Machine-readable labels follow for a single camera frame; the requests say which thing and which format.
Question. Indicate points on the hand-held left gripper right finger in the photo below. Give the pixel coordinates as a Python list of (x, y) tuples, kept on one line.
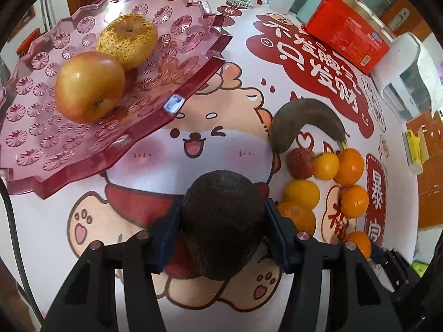
[(277, 235)]

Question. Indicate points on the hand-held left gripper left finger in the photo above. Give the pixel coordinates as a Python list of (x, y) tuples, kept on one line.
[(171, 235)]

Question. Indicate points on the dark avocado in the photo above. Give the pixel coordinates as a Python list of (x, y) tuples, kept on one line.
[(221, 221)]

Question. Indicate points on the blackened banana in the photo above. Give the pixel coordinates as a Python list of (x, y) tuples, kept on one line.
[(304, 112)]

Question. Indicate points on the red yellow apple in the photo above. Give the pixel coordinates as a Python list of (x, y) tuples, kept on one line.
[(88, 86)]

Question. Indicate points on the pink plastic fruit plate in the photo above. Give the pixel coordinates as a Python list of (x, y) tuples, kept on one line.
[(34, 128)]

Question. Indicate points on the yellow russet pear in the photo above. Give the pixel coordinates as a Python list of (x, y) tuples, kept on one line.
[(128, 39)]

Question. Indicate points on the small red lychee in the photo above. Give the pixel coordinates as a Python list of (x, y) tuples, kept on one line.
[(299, 163)]

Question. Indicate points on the small yellow kumquat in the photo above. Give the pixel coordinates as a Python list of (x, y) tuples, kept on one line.
[(326, 166)]

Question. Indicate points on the wooden side cabinet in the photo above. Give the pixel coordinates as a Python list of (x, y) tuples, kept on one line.
[(429, 186)]

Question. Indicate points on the cartoon printed table cover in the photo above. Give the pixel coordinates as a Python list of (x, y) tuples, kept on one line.
[(225, 145)]

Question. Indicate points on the yellow small open box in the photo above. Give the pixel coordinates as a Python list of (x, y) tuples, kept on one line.
[(414, 147)]

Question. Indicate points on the white tissue dispenser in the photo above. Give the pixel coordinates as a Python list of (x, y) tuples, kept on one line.
[(412, 72)]

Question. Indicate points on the red pack of bottles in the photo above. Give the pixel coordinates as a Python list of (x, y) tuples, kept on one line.
[(346, 33)]

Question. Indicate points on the teal round container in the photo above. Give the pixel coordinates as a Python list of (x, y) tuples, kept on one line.
[(309, 7)]

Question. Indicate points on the red-lid dark jar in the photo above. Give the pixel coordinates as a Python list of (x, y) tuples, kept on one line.
[(27, 41)]

